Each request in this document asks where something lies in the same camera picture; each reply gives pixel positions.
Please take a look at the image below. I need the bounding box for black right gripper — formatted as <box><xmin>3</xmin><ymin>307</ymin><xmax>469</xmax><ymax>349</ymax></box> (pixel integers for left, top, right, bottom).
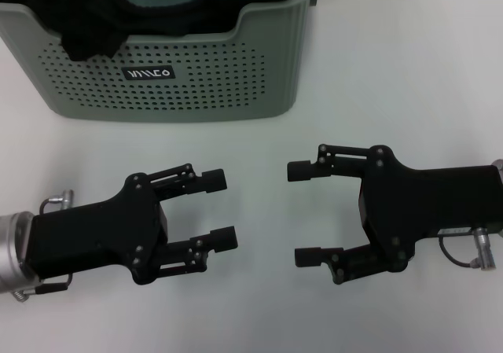
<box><xmin>358</xmin><ymin>144</ymin><xmax>503</xmax><ymax>272</ymax></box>

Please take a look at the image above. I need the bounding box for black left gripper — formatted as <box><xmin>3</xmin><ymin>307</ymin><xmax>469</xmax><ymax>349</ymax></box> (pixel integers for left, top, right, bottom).
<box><xmin>24</xmin><ymin>171</ymin><xmax>171</xmax><ymax>286</ymax></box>

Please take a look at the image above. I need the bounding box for green perforated plastic storage box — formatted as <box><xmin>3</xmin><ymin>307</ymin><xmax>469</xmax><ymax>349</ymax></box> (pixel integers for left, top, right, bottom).
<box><xmin>0</xmin><ymin>0</ymin><xmax>320</xmax><ymax>124</ymax></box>

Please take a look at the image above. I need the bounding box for black fleece cloth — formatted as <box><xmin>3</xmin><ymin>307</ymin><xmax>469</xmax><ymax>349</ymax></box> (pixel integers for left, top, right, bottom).
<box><xmin>33</xmin><ymin>0</ymin><xmax>315</xmax><ymax>61</ymax></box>

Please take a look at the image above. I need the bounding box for left wrist cable with plug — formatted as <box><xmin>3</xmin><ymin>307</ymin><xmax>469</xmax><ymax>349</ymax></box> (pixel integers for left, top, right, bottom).
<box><xmin>38</xmin><ymin>188</ymin><xmax>76</xmax><ymax>215</ymax></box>

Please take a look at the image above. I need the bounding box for wrist cable with plug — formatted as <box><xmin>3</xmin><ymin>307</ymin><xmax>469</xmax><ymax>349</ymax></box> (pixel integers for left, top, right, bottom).
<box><xmin>38</xmin><ymin>188</ymin><xmax>76</xmax><ymax>215</ymax></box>
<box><xmin>437</xmin><ymin>226</ymin><xmax>502</xmax><ymax>272</ymax></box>

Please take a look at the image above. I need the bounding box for right wrist cable with plug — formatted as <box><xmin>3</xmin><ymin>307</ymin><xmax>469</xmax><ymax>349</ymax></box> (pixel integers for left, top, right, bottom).
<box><xmin>437</xmin><ymin>226</ymin><xmax>502</xmax><ymax>272</ymax></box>

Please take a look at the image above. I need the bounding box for left wrist looped black cable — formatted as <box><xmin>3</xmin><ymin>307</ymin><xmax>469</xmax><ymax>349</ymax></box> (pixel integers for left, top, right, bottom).
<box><xmin>11</xmin><ymin>273</ymin><xmax>74</xmax><ymax>303</ymax></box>

